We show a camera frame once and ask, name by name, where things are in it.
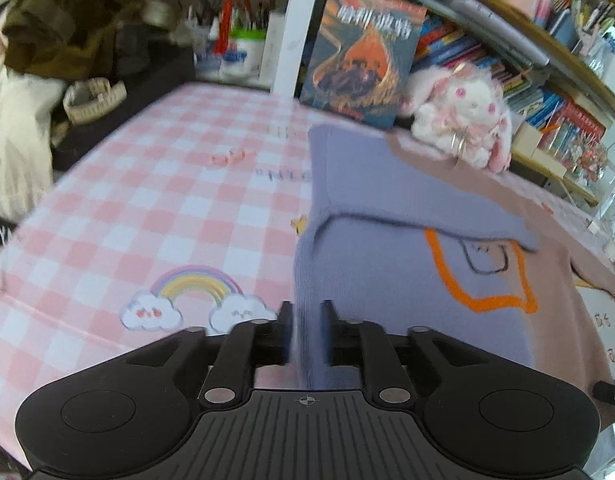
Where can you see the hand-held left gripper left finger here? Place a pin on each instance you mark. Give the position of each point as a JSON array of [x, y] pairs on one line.
[[286, 332]]

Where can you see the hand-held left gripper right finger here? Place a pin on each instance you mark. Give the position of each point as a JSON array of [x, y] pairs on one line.
[[327, 331]]

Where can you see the purple and mauve sweater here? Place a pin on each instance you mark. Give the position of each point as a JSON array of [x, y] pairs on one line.
[[387, 270]]

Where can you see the pink checkered tablecloth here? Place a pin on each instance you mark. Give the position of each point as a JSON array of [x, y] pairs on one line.
[[137, 210]]

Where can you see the white plush bunny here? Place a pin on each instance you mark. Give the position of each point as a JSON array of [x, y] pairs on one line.
[[467, 105]]

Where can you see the book with orange flame cover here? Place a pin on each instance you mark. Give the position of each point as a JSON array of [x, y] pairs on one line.
[[357, 60]]

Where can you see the white paper sheet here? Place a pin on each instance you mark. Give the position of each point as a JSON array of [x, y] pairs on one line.
[[602, 325]]

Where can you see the white jar with green lid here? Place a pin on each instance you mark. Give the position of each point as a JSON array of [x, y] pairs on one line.
[[242, 55]]

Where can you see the tall white box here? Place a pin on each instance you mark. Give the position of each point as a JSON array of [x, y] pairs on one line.
[[270, 50]]

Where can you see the small black object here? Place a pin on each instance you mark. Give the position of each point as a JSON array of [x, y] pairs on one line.
[[609, 392]]

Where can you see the red bottle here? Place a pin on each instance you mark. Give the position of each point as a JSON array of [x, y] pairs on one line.
[[225, 25]]

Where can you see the row of colourful books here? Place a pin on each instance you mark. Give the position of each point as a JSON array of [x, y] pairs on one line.
[[487, 55]]

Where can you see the bunch of pens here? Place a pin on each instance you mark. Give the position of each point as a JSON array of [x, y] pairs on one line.
[[252, 12]]

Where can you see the cream coat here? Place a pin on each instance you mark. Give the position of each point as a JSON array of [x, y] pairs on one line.
[[17, 135]]

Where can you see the grey flat device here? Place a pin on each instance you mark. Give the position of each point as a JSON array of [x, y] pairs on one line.
[[497, 30]]

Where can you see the wooden bookshelf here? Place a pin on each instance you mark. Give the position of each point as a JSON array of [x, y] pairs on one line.
[[537, 45]]

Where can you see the olive green jacket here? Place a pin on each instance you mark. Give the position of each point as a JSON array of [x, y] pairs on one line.
[[62, 25]]

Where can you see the white shelf post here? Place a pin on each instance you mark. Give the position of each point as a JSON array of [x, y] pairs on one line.
[[300, 20]]

